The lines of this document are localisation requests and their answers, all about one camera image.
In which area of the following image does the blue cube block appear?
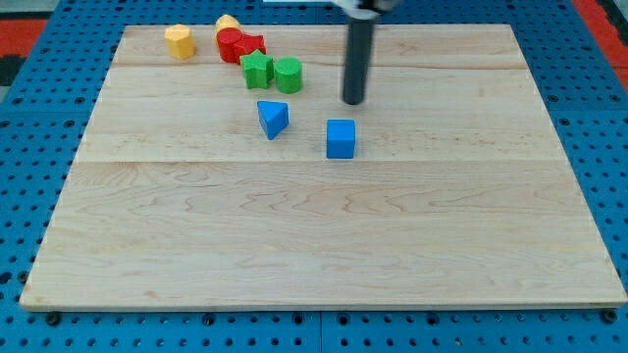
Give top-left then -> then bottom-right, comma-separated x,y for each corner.
326,120 -> 356,159

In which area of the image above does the green cylinder block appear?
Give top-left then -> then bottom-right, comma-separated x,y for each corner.
275,57 -> 303,94

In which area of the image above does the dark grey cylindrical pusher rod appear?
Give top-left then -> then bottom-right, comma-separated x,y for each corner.
342,18 -> 377,105

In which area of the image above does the blue triangle block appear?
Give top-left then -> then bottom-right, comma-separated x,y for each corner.
257,101 -> 289,140

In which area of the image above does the red cylinder block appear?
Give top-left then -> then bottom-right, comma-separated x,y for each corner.
216,27 -> 242,63

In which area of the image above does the yellow hexagon block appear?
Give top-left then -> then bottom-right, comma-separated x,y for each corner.
164,24 -> 196,60

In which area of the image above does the yellow rounded block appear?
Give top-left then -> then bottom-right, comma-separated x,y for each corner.
215,14 -> 241,33

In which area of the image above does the silver rod mount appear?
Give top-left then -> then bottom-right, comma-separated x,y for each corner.
332,0 -> 403,19

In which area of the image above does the red star block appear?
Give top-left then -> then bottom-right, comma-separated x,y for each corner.
234,33 -> 266,65

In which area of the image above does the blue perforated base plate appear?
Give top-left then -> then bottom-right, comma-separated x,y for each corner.
1,0 -> 627,352

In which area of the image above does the light wooden board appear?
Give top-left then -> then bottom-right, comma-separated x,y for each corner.
20,25 -> 627,312

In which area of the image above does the green star block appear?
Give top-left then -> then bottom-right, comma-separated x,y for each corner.
239,49 -> 274,89

